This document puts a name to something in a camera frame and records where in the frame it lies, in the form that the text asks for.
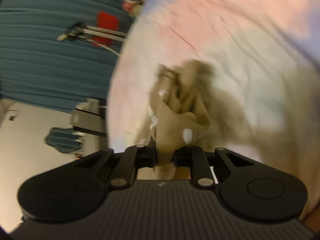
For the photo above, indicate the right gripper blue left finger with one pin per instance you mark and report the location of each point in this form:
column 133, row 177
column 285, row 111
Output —
column 127, row 164

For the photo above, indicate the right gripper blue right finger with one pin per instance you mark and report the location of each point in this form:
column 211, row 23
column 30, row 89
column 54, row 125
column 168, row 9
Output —
column 194, row 158

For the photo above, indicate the tan khaki jacket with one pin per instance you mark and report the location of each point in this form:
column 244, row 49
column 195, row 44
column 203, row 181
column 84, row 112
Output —
column 185, row 109

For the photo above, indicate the grey black chair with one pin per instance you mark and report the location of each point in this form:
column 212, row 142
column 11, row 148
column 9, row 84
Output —
column 89, row 117

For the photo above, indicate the wavy teal framed mirror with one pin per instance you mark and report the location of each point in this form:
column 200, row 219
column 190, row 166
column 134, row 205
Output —
column 64, row 140

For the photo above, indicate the garment steamer stand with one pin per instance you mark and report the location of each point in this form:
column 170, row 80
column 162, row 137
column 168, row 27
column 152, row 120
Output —
column 86, row 33

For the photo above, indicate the teal curtain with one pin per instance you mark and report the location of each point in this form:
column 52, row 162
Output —
column 38, row 69

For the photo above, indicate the red cloth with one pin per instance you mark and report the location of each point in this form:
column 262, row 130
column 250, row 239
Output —
column 106, row 21

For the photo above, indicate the pastel bed duvet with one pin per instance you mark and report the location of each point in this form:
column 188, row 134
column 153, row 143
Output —
column 261, row 82

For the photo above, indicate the wall power socket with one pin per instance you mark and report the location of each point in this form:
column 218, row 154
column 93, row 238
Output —
column 12, row 114

